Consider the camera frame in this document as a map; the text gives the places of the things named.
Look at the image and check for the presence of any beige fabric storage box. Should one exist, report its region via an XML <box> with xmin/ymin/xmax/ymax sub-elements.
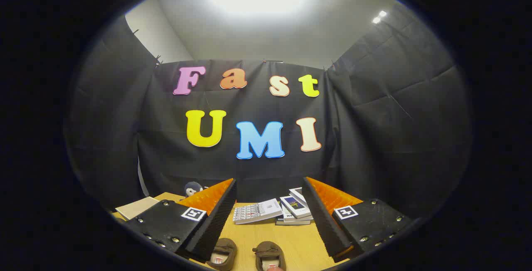
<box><xmin>116</xmin><ymin>197</ymin><xmax>160</xmax><ymax>221</ymax></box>

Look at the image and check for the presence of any white book blue cover picture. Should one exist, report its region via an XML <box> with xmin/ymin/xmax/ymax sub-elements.
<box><xmin>280</xmin><ymin>195</ymin><xmax>312</xmax><ymax>219</ymax></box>

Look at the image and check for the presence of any white patterned cover book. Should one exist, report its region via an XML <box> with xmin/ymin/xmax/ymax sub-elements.
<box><xmin>233</xmin><ymin>198</ymin><xmax>283</xmax><ymax>225</ymax></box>

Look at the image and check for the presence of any white book black lettering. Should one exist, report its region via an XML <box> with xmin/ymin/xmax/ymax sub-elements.
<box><xmin>283</xmin><ymin>205</ymin><xmax>314</xmax><ymax>222</ymax></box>

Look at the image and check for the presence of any grey penguin plush toy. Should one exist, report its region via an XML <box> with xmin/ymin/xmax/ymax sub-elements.
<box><xmin>185</xmin><ymin>182</ymin><xmax>205</xmax><ymax>198</ymax></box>

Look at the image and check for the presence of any dark grey book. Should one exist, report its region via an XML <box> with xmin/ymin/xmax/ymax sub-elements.
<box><xmin>276</xmin><ymin>217</ymin><xmax>311</xmax><ymax>226</ymax></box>

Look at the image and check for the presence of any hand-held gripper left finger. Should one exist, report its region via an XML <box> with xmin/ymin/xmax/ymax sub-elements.
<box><xmin>124</xmin><ymin>178</ymin><xmax>237</xmax><ymax>263</ymax></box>

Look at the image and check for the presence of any white book dark cover picture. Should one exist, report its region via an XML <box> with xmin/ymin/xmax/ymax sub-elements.
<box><xmin>290</xmin><ymin>187</ymin><xmax>310</xmax><ymax>208</ymax></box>

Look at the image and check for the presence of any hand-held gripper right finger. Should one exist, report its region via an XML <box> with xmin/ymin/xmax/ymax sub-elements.
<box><xmin>302</xmin><ymin>177</ymin><xmax>412</xmax><ymax>263</ymax></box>

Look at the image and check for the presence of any black backdrop cloth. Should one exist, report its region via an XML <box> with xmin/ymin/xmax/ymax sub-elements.
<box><xmin>64</xmin><ymin>13</ymin><xmax>472</xmax><ymax>215</ymax></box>

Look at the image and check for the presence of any brown fuzzy shoe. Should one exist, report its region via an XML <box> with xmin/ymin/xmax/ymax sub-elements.
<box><xmin>252</xmin><ymin>241</ymin><xmax>286</xmax><ymax>271</ymax></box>
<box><xmin>207</xmin><ymin>238</ymin><xmax>238</xmax><ymax>271</ymax></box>

